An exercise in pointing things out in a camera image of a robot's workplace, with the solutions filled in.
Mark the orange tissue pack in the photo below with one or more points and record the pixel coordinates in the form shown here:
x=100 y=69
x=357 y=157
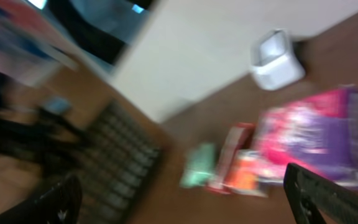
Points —
x=242 y=179

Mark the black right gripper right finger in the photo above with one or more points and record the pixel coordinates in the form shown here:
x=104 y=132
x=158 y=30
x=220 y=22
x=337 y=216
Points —
x=310 y=195

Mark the white barcode scanner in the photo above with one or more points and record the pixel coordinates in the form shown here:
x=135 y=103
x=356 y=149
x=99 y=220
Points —
x=273 y=61

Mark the purple red snack packet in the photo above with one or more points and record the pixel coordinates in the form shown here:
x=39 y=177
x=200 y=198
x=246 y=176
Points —
x=319 y=133

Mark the teal wet wipes packet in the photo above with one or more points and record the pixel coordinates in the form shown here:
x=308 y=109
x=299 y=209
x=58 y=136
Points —
x=199 y=165

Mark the orange red snack bar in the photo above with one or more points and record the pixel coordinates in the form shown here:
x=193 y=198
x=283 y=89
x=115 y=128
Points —
x=234 y=141

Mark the grey plastic basket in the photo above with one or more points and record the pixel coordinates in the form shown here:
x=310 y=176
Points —
x=113 y=158

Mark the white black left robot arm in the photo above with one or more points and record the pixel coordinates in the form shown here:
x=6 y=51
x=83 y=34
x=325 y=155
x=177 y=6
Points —
x=48 y=138

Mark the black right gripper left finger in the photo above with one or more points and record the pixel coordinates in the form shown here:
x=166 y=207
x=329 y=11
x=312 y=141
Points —
x=60 y=203

